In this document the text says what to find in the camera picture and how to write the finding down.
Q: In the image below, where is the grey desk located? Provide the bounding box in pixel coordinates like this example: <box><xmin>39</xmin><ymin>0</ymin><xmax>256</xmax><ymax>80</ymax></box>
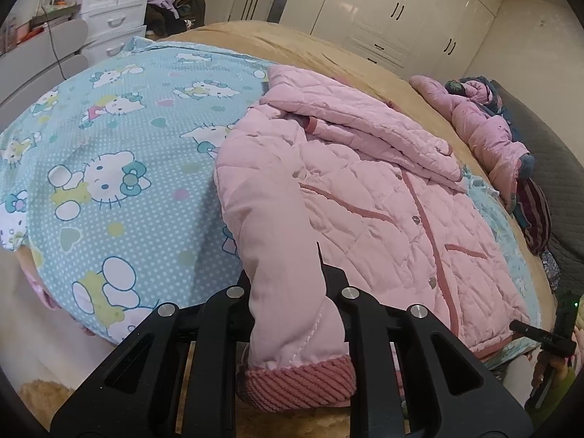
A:
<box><xmin>0</xmin><ymin>20</ymin><xmax>89</xmax><ymax>119</ymax></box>

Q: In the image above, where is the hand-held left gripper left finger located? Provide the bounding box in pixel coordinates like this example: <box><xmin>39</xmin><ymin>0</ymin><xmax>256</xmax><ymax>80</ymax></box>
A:
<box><xmin>50</xmin><ymin>274</ymin><xmax>256</xmax><ymax>438</ymax></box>

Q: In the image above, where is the grey quilted headboard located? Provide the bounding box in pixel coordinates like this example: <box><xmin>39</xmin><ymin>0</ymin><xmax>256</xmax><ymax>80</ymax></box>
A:
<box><xmin>493</xmin><ymin>81</ymin><xmax>584</xmax><ymax>293</ymax></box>

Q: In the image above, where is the black backpack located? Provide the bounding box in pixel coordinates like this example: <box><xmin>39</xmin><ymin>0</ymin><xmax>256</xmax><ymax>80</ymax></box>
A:
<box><xmin>166</xmin><ymin>0</ymin><xmax>208</xmax><ymax>28</ymax></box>

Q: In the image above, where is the pink quilted jacket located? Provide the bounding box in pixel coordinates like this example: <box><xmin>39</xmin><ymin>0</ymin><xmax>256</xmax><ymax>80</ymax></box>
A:
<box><xmin>214</xmin><ymin>64</ymin><xmax>543</xmax><ymax>416</ymax></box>

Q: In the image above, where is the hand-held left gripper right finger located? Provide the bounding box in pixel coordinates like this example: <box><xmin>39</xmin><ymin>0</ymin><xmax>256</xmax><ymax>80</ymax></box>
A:
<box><xmin>316</xmin><ymin>241</ymin><xmax>534</xmax><ymax>438</ymax></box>

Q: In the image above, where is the dark floral cloth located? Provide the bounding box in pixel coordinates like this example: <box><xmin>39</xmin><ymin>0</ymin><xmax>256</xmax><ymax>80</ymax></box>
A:
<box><xmin>541</xmin><ymin>251</ymin><xmax>564</xmax><ymax>293</ymax></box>

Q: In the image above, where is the white drawer cabinet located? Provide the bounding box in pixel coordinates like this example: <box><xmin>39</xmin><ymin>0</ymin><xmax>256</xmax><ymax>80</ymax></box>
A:
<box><xmin>75</xmin><ymin>0</ymin><xmax>149</xmax><ymax>62</ymax></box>

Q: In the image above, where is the white wardrobe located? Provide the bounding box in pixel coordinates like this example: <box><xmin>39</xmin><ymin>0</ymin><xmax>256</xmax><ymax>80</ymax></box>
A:
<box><xmin>274</xmin><ymin>0</ymin><xmax>505</xmax><ymax>83</ymax></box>

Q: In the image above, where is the blue cartoon printed sheet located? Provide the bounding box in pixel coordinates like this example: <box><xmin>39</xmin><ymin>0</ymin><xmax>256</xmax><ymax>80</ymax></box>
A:
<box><xmin>0</xmin><ymin>36</ymin><xmax>548</xmax><ymax>366</ymax></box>

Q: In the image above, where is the pile of clothes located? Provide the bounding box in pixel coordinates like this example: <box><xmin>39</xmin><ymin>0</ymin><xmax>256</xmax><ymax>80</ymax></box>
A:
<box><xmin>145</xmin><ymin>0</ymin><xmax>192</xmax><ymax>39</ymax></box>

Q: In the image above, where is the dark striped pillow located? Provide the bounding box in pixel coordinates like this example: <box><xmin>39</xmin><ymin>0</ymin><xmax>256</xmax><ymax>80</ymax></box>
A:
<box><xmin>511</xmin><ymin>178</ymin><xmax>553</xmax><ymax>256</ymax></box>

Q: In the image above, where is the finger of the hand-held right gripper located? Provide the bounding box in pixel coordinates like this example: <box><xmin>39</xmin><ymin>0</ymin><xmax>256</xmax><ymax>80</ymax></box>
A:
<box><xmin>509</xmin><ymin>319</ymin><xmax>577</xmax><ymax>357</ymax></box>

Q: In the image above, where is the black cable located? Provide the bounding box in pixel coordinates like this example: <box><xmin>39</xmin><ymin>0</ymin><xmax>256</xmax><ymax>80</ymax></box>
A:
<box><xmin>42</xmin><ymin>0</ymin><xmax>65</xmax><ymax>78</ymax></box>

